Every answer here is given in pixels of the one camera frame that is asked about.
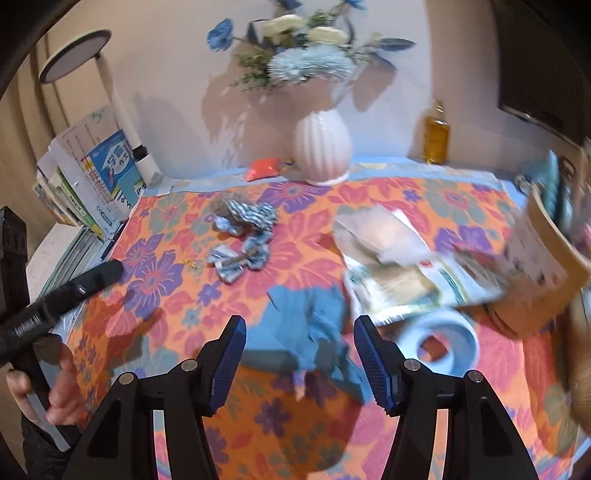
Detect teal soft item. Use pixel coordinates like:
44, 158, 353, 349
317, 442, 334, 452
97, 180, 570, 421
531, 150, 573, 227

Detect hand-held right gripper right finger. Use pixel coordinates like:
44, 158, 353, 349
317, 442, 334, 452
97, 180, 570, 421
353, 315, 541, 480

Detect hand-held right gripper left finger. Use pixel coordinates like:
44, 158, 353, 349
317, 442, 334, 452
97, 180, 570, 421
62, 315, 247, 480

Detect light blue table mat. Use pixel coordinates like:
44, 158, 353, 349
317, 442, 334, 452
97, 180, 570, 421
139, 159, 513, 197

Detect dark wall screen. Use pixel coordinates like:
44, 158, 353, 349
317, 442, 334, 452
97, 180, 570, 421
492, 0, 591, 139

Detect white ribbed vase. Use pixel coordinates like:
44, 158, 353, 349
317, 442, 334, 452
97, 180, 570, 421
292, 108, 354, 186

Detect green white printed packet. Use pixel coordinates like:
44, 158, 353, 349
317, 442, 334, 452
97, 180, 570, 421
344, 256, 506, 324

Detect tan woven basket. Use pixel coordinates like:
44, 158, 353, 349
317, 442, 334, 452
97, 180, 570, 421
566, 286, 591, 435

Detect amber glass bottle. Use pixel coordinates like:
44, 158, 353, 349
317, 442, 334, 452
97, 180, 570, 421
422, 98, 451, 166

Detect cardboard box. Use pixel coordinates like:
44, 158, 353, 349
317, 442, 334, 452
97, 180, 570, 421
489, 150, 591, 337

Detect stack of books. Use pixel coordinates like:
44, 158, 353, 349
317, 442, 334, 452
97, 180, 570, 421
32, 104, 148, 296

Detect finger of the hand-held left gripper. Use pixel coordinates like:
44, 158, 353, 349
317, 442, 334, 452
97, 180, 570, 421
39, 261, 124, 309

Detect light blue tape roll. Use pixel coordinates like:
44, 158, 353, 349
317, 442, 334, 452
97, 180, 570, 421
397, 309, 481, 381

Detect beige paper packet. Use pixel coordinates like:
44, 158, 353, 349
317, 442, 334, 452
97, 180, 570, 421
335, 205, 432, 268

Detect orange floral tablecloth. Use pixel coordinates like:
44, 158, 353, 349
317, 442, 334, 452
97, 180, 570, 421
60, 173, 583, 480

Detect person's left forearm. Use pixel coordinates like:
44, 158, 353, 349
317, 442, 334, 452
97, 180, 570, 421
0, 411, 86, 480

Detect blue and white flowers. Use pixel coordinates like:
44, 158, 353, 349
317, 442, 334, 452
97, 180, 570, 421
207, 0, 416, 93

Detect person's left hand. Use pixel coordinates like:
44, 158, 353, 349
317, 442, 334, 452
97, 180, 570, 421
11, 357, 88, 428

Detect orange packet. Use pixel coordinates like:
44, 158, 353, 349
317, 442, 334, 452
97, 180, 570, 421
246, 157, 282, 182

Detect blue white striped scrunchie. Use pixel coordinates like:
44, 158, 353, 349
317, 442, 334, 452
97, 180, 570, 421
207, 240, 269, 283
210, 199, 278, 236

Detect white desk lamp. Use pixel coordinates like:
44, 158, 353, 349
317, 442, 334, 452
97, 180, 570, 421
39, 30, 160, 185

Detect blue cloth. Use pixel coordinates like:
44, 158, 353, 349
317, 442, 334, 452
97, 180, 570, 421
265, 284, 368, 402

